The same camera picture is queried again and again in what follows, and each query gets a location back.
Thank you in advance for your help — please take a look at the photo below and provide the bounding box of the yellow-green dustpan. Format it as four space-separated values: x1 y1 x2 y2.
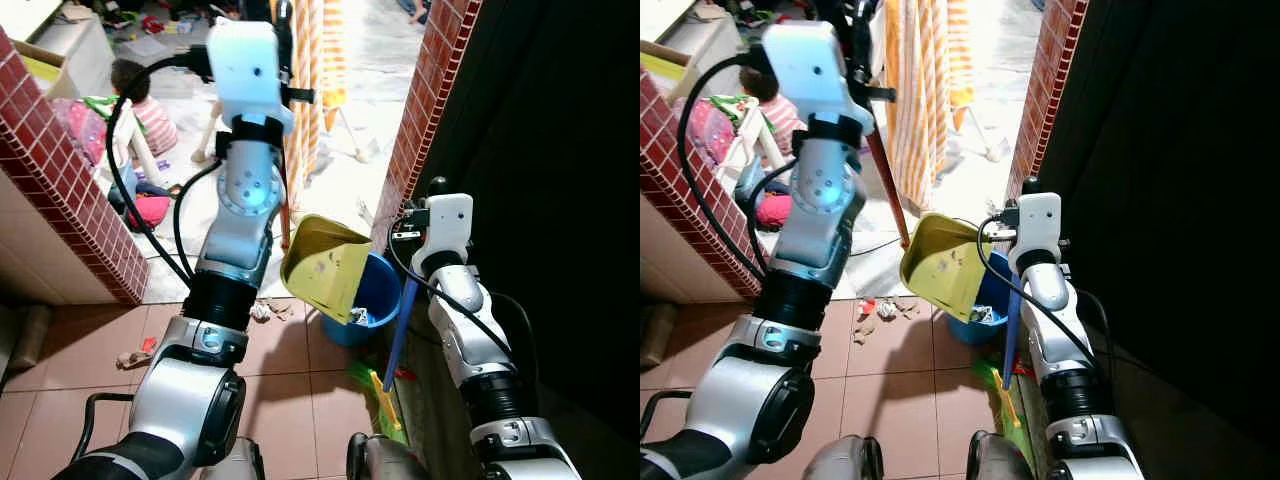
280 213 374 324
899 211 992 324

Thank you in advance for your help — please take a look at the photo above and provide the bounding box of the green broom with blue handle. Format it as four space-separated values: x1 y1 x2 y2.
971 283 1027 453
347 278 419 443

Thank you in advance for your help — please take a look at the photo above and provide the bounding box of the orange white striped cloth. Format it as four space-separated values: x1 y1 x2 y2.
884 0 977 213
284 0 350 206

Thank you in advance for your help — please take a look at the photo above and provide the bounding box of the sitting child in striped shirt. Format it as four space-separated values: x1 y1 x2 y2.
106 57 183 233
736 64 804 233

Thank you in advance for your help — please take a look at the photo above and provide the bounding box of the blue plastic bucket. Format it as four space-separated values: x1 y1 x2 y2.
321 251 404 348
945 250 1014 347

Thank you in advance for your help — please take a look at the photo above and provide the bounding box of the white plastic chair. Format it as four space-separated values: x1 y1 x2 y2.
190 98 233 166

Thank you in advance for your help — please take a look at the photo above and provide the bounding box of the cardboard box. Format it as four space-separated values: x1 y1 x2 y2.
8 8 113 101
640 8 738 101

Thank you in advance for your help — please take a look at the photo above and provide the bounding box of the pink bag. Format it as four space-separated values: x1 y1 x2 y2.
755 192 796 231
126 193 173 232

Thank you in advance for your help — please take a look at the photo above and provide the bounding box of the robot right leg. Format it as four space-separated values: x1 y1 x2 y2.
966 429 1043 480
346 431 433 480

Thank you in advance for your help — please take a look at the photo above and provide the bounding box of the robot leg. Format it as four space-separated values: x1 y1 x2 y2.
346 431 433 480
966 429 1043 480
803 434 887 480
198 435 267 480

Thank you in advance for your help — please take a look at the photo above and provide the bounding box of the robot left leg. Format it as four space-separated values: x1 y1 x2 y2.
803 434 887 480
198 435 267 480

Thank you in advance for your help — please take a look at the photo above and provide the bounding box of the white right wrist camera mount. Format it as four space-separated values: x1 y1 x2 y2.
1005 192 1064 273
411 193 474 277

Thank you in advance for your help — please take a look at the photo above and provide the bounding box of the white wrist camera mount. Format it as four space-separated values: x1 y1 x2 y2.
206 19 297 128
1005 192 1064 273
411 193 474 277
761 21 858 133

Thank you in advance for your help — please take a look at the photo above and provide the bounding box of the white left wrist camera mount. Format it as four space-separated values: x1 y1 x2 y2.
761 21 858 133
206 19 297 128

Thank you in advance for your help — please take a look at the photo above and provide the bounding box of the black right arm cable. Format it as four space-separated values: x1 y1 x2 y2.
976 213 1113 371
387 213 541 386

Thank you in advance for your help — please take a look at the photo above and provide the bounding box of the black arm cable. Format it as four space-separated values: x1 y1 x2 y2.
676 54 791 293
387 213 541 386
976 213 1113 371
104 54 223 288

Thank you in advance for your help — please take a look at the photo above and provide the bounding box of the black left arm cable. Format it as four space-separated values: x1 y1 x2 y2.
676 54 791 293
104 54 223 288

